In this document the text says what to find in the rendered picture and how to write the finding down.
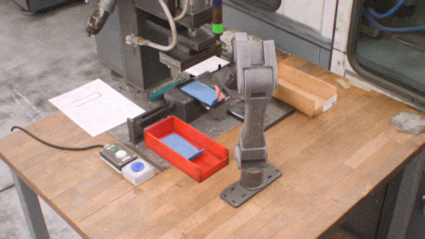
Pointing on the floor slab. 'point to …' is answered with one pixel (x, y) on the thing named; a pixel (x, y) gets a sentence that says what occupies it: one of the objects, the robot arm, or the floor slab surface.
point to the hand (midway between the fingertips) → (219, 98)
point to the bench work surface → (227, 176)
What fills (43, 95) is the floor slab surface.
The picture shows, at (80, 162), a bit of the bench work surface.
